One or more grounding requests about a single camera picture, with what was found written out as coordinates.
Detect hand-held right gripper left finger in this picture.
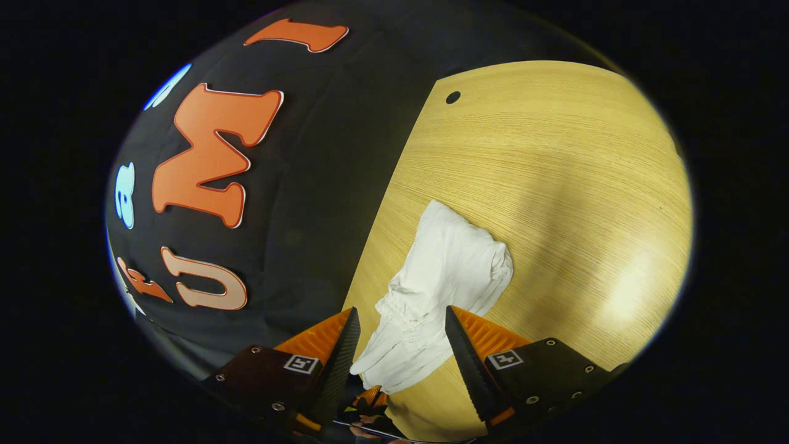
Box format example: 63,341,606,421
202,306,362,437

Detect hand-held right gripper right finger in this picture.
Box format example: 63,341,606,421
444,305,631,436

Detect white jeans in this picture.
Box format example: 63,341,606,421
350,199,514,396

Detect black backdrop cloth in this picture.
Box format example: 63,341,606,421
105,0,623,383

